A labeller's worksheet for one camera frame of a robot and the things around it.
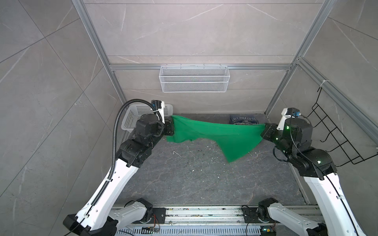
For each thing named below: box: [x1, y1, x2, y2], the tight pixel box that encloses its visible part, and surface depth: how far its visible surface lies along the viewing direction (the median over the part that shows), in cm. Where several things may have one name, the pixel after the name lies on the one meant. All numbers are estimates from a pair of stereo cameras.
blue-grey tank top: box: [229, 114, 260, 126], surface depth 113 cm
